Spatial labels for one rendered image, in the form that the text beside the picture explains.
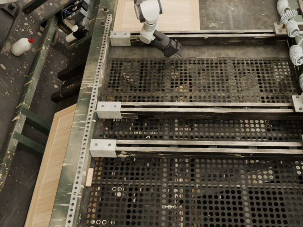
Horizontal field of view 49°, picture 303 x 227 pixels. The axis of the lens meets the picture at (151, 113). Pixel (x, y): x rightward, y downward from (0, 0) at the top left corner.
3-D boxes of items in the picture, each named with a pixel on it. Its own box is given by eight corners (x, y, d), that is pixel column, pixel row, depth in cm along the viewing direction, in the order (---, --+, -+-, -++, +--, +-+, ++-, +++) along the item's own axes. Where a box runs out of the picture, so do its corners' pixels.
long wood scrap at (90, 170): (89, 169, 162) (88, 168, 161) (93, 169, 162) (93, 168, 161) (86, 186, 157) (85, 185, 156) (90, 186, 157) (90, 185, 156)
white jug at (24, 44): (11, 42, 261) (27, 31, 251) (22, 50, 267) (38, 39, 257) (8, 51, 255) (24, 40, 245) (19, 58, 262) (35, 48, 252)
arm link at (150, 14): (160, 29, 175) (163, 15, 156) (141, 34, 174) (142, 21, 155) (154, 11, 176) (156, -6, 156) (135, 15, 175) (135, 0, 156)
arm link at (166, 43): (166, 61, 197) (151, 51, 190) (166, 50, 202) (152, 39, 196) (181, 51, 189) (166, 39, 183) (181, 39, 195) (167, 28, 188)
